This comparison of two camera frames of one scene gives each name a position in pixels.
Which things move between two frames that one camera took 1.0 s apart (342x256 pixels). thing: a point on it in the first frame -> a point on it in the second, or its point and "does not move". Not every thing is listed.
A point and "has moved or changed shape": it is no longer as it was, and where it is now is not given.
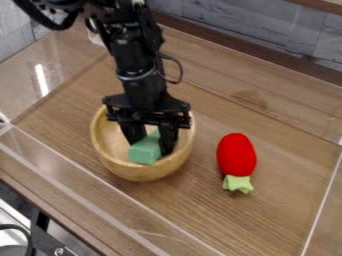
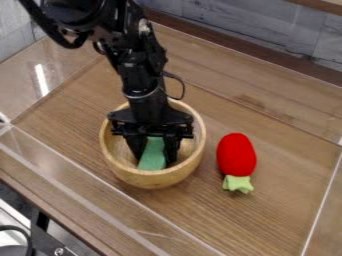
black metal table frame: x=43 y=242 does not move
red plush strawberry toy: x=237 y=158 does not move
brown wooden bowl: x=111 y=145 has moved or changed shape
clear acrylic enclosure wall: x=237 y=189 does not move
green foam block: x=146 y=150 has moved or changed shape
